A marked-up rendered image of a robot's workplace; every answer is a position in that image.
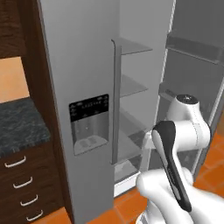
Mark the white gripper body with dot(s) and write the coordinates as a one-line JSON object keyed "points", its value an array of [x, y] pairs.
{"points": [[148, 140]]}

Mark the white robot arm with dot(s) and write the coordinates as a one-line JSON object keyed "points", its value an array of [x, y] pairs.
{"points": [[189, 131]]}

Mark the glass fridge shelf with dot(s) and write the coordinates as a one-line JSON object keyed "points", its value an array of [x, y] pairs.
{"points": [[127, 147], [131, 122], [132, 46], [131, 86]]}

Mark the grey open fridge door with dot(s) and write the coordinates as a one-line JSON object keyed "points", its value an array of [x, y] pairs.
{"points": [[189, 73]]}

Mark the grey fridge door with dispenser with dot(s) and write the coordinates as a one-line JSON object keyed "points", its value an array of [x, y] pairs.
{"points": [[78, 58]]}

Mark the grey fridge cabinet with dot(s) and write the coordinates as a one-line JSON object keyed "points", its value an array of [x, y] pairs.
{"points": [[140, 23]]}

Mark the small grey door bin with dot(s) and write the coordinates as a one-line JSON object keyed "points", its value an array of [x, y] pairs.
{"points": [[167, 93]]}

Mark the large grey door bin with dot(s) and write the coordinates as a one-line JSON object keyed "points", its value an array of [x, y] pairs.
{"points": [[195, 48]]}

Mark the dark wood drawer front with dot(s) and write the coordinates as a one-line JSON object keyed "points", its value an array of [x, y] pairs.
{"points": [[40, 179], [35, 157], [46, 197], [52, 213]]}

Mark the dark wood tall side panel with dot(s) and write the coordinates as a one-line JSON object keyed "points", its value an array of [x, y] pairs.
{"points": [[38, 73]]}

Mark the dark wood wall cupboard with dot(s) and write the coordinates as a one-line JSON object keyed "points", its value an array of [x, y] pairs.
{"points": [[10, 26]]}

